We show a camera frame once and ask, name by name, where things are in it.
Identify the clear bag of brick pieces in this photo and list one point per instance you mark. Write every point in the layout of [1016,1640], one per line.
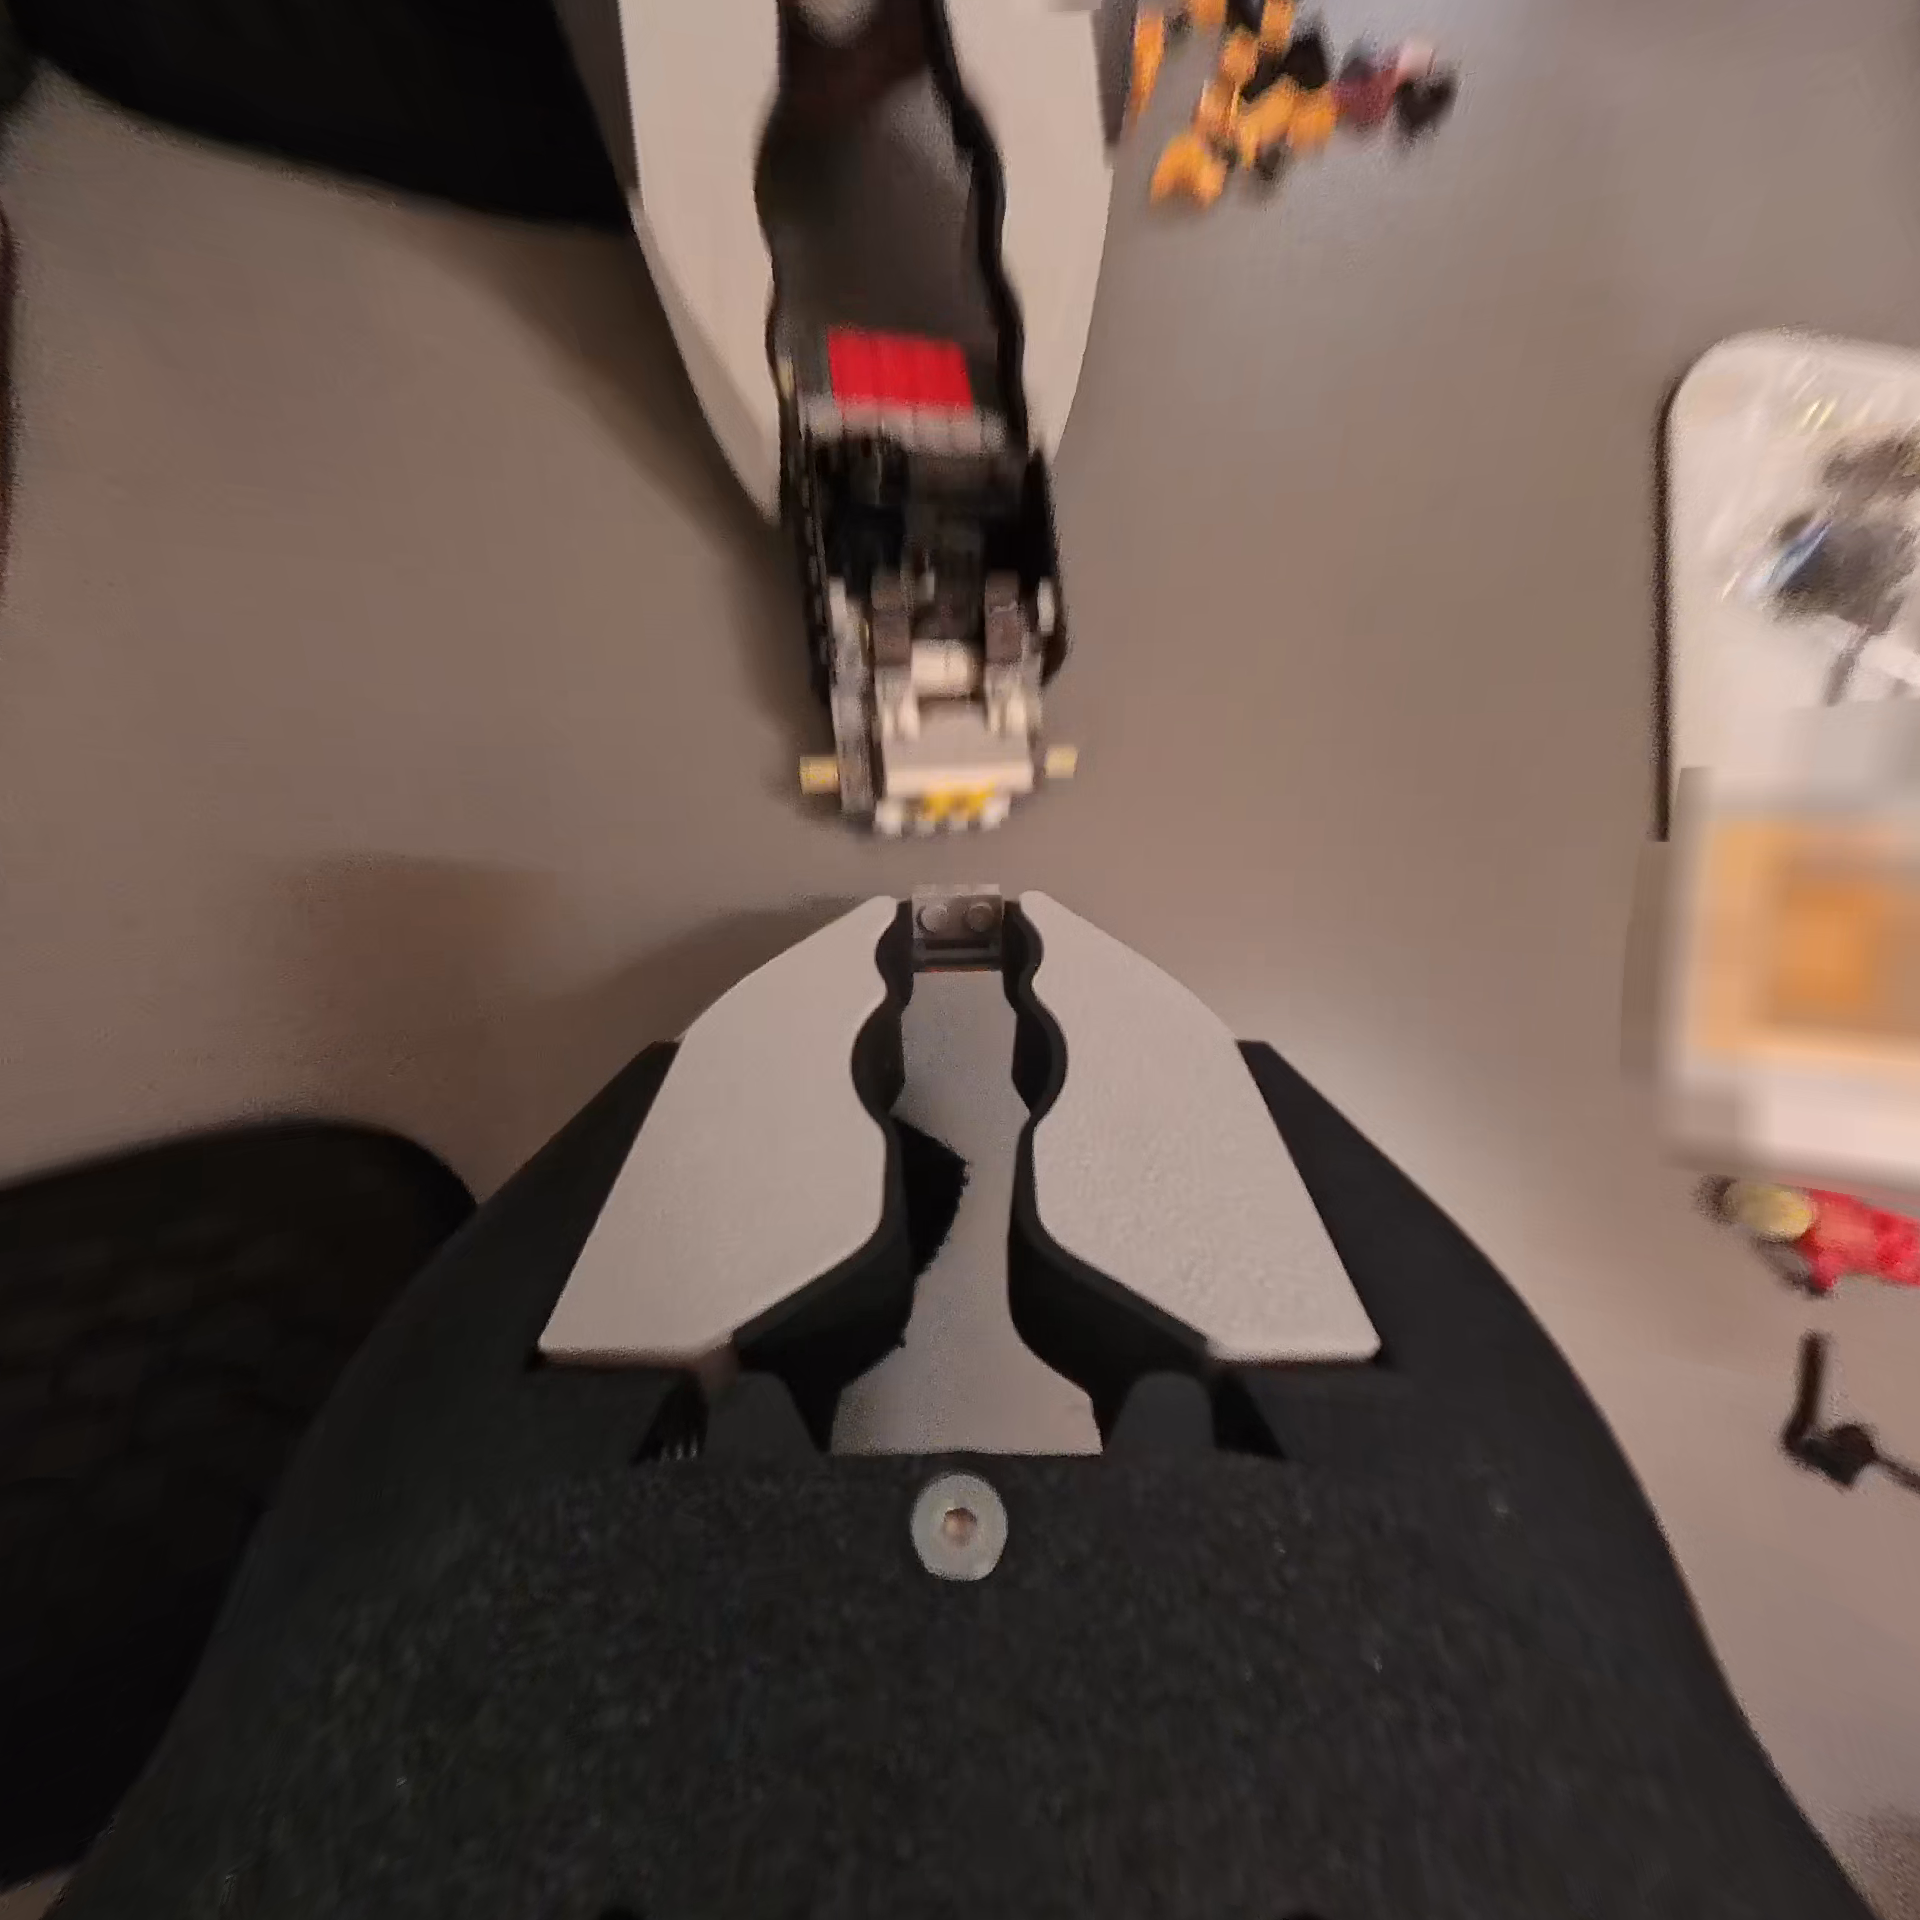
[1844,555]

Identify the small grey plate brick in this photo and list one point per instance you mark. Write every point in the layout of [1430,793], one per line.
[955,922]

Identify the black toy brick vehicle model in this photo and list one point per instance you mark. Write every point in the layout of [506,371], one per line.
[900,375]

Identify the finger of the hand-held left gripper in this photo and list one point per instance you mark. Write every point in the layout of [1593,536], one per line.
[1050,181]
[698,181]

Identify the black bar brick piece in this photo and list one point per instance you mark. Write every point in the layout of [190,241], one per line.
[1839,1447]

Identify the white rounded tray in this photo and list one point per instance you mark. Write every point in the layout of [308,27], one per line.
[1711,629]

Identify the red toy brick piece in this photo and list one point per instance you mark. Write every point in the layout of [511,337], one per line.
[1867,1241]

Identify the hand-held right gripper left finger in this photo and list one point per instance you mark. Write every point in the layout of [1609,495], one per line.
[720,1184]

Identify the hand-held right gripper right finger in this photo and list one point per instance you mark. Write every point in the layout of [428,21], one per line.
[1184,1184]

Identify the pile of orange black bricks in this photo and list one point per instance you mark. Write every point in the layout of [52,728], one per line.
[1243,136]

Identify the grey desk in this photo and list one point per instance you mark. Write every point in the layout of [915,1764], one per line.
[1350,674]

